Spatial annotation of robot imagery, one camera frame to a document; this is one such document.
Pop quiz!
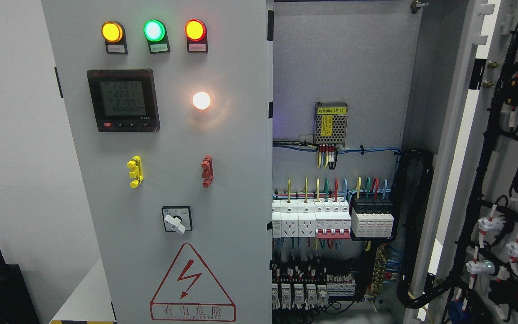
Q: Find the black box on left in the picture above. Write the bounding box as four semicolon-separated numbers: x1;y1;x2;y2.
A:
0;250;40;324

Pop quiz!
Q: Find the green indicator light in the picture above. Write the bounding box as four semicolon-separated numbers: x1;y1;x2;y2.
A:
143;20;166;42

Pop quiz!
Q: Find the yellow terminal post block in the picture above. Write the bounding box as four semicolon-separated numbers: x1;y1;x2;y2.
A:
127;155;143;189

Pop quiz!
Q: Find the red indicator light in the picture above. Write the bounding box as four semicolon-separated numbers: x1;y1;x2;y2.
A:
184;19;207;42

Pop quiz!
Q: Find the grey cabinet door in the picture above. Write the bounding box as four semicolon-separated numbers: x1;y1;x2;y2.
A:
423;0;518;324
42;0;273;324

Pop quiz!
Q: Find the black digital power meter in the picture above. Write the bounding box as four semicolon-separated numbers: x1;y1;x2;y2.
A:
87;68;160;132

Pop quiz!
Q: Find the relay and terminal row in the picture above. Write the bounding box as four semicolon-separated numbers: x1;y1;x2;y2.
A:
269;257;358;311

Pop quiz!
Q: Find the white glowing indicator light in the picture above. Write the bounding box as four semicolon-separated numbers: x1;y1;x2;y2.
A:
192;91;210;110

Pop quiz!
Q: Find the yellow indicator light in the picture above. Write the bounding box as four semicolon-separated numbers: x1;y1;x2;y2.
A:
101;21;124;43

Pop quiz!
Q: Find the black wrapped cable harness right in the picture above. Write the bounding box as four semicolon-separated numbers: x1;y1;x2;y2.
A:
392;149;435;310

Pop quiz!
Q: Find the white socket and breaker row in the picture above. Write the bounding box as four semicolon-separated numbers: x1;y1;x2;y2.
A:
272;198;351;239

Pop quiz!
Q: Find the white rotary selector switch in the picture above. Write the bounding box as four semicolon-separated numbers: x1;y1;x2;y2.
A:
161;205;192;234

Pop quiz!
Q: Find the red terminal post block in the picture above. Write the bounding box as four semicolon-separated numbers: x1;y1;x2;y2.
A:
201;155;214;187

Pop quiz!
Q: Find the metal mesh power supply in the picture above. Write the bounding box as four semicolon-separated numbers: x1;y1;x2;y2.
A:
314;101;349;145

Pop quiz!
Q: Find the red triangle warning sticker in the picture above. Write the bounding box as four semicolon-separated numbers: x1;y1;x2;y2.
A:
150;243;236;322

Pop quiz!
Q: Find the black surge protector module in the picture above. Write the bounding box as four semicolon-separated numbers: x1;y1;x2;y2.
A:
351;196;394;239

